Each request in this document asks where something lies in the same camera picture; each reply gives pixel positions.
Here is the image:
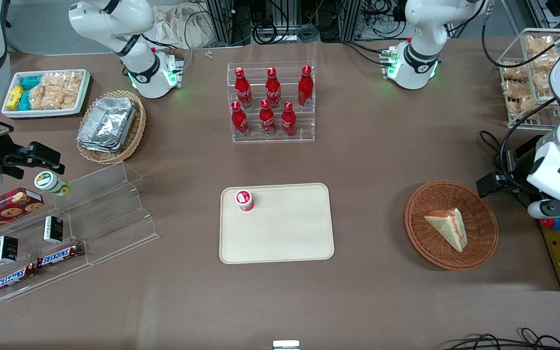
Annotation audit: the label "triangular sandwich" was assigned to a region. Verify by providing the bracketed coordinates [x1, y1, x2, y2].
[424, 208, 469, 253]

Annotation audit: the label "white rectangular snack tray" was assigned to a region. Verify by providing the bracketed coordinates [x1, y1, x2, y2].
[1, 69, 91, 119]

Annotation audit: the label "round brown wicker basket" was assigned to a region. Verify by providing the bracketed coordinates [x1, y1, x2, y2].
[404, 181, 499, 271]

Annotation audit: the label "oval light wicker basket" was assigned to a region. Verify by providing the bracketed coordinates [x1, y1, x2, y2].
[76, 90, 147, 165]

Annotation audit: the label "beige plastic tray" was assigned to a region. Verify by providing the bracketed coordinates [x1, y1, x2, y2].
[219, 183, 335, 264]

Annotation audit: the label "green lid white cup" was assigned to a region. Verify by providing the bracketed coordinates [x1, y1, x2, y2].
[34, 171, 72, 197]

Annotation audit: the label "yellow snack packet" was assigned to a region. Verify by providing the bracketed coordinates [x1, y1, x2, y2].
[6, 85, 26, 110]

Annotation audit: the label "small black chocolate box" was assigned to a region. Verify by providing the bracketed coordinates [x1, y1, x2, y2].
[0, 235, 19, 264]
[43, 215, 65, 244]

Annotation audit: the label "red plaid cookie box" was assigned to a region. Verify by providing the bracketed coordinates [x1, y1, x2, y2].
[0, 187, 45, 242]

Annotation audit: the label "clear rice cracker bag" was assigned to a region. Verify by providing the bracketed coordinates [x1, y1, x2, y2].
[29, 72, 60, 111]
[56, 71, 84, 109]

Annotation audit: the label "stacked aluminium foil containers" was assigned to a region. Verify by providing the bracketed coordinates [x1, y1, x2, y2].
[76, 96, 138, 154]

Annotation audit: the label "clear acrylic stepped shelf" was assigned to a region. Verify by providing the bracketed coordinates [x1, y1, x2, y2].
[0, 161, 160, 302]

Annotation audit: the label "snickers chocolate bar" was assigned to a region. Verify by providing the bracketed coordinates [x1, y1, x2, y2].
[36, 243, 85, 269]
[0, 263, 39, 295]

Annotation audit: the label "white cloth bag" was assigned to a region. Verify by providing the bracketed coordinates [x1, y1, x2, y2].
[151, 4, 218, 50]

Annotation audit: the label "clear acrylic bottle rack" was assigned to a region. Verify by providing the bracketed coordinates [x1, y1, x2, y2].
[227, 61, 316, 143]

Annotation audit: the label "red cola bottle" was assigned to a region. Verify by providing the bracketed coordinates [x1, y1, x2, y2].
[234, 67, 253, 109]
[280, 101, 297, 137]
[259, 99, 277, 136]
[297, 65, 315, 107]
[265, 68, 282, 109]
[231, 101, 249, 136]

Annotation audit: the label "red lid yogurt cup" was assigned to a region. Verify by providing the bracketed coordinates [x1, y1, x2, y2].
[234, 189, 255, 212]

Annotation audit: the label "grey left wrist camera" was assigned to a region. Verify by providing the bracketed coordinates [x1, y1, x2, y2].
[527, 198, 560, 220]

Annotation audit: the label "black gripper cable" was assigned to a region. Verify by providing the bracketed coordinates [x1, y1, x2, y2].
[499, 97, 560, 183]

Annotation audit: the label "white wire basket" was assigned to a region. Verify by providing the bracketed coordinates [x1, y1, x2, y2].
[496, 28, 560, 130]

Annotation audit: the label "black cable with grey plug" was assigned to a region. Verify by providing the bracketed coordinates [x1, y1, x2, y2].
[481, 0, 560, 69]

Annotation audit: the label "black floor cables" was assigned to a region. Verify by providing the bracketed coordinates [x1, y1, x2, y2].
[441, 328, 560, 350]

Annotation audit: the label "aluminium frame post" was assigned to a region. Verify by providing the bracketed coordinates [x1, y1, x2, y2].
[206, 0, 252, 47]
[339, 0, 362, 42]

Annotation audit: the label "coiled black cable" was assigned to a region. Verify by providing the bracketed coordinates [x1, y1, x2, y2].
[252, 18, 291, 45]

